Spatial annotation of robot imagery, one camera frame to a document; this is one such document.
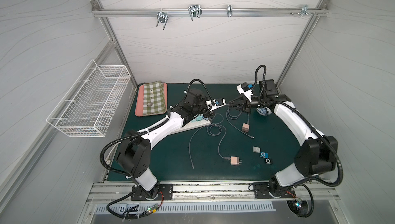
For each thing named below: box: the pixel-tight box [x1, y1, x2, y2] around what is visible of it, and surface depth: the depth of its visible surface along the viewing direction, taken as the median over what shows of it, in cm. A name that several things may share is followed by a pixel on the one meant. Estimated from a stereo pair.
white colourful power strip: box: [171, 117, 212, 135], surface depth 97 cm
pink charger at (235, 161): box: [230, 156, 243, 166], surface depth 83 cm
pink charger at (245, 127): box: [241, 122, 250, 134], surface depth 98 cm
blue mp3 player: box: [260, 151, 269, 159], surface depth 86 cm
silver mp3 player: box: [253, 145, 261, 154], surface depth 88 cm
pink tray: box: [134, 82, 168, 117], surface depth 113 cm
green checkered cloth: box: [142, 80, 167, 116], surface depth 114 cm
